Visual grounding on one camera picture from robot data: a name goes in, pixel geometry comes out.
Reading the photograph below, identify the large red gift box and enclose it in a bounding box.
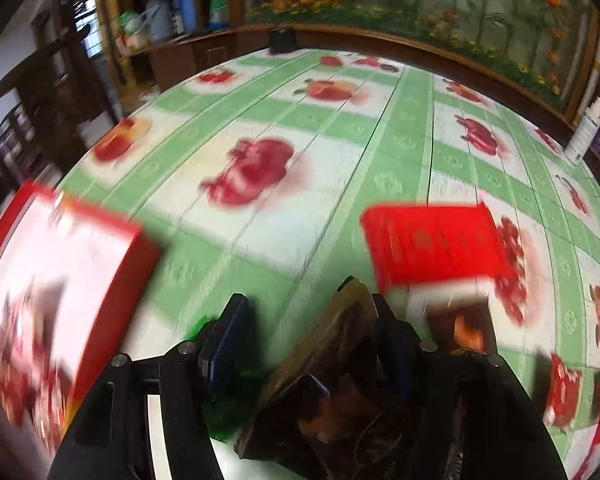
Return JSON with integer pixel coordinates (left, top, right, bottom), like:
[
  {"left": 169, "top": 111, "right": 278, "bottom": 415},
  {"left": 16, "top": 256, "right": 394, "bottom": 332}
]
[{"left": 0, "top": 180, "right": 163, "bottom": 461}]

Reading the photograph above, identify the wooden sideboard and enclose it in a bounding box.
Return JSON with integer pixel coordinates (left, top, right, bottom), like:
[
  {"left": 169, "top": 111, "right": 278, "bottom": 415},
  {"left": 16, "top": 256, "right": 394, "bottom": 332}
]
[{"left": 125, "top": 30, "right": 241, "bottom": 92}]

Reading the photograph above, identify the grey water jug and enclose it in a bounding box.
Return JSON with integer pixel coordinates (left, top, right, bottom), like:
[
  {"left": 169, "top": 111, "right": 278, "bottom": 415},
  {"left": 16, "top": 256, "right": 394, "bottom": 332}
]
[{"left": 144, "top": 0, "right": 174, "bottom": 43}]

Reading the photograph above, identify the small red box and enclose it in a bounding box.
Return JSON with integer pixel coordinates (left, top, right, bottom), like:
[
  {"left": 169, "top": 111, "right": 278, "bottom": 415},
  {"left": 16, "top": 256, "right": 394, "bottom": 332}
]
[{"left": 360, "top": 202, "right": 518, "bottom": 356}]

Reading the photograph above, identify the blue thermos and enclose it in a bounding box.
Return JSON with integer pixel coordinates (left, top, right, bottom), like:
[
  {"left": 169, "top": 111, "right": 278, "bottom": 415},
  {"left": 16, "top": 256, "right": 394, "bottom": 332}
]
[{"left": 172, "top": 0, "right": 199, "bottom": 36}]

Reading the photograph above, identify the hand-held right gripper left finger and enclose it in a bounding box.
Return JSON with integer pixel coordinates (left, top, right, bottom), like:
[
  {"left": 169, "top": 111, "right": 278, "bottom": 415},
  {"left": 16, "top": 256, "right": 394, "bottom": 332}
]
[{"left": 47, "top": 294, "right": 254, "bottom": 480}]

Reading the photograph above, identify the green and white bag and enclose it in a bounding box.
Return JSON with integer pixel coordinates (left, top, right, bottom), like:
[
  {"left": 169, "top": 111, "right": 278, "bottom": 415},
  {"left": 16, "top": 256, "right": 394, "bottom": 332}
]
[{"left": 116, "top": 9, "right": 147, "bottom": 37}]

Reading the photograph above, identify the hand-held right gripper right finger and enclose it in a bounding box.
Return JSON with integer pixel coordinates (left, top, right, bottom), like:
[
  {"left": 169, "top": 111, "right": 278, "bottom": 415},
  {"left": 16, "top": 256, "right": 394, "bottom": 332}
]
[{"left": 372, "top": 294, "right": 568, "bottom": 480}]

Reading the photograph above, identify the small black object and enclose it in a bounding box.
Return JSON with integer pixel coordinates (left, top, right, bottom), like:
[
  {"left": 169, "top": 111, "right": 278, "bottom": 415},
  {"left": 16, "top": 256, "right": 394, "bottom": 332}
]
[{"left": 269, "top": 26, "right": 297, "bottom": 56}]

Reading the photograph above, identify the brown snack packet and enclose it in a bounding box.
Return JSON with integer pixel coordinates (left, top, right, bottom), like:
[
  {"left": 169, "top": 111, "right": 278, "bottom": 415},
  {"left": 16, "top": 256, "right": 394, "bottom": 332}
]
[{"left": 235, "top": 277, "right": 416, "bottom": 480}]

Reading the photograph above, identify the dark wooden chair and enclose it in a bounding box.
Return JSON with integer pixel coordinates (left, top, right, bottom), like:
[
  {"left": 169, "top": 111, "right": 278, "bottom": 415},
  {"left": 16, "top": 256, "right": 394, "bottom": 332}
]
[{"left": 0, "top": 0, "right": 122, "bottom": 186}]

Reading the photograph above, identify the green apple print tablecloth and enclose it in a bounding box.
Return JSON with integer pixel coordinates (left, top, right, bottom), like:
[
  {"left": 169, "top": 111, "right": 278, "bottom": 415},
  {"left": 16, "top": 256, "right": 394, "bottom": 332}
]
[{"left": 55, "top": 47, "right": 600, "bottom": 480}]

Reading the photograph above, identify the white plastic bottle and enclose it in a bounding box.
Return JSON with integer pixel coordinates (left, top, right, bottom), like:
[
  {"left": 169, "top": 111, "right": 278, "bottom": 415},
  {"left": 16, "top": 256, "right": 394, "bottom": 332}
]
[{"left": 564, "top": 96, "right": 600, "bottom": 166}]

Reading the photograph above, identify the green canister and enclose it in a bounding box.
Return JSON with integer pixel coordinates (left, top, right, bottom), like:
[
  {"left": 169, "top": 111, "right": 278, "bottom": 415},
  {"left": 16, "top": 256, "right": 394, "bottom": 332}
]
[{"left": 208, "top": 0, "right": 232, "bottom": 31}]

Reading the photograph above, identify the flower wall mural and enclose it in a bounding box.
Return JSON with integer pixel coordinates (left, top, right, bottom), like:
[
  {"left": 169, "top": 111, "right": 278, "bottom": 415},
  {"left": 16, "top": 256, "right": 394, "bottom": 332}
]
[{"left": 240, "top": 0, "right": 598, "bottom": 111}]

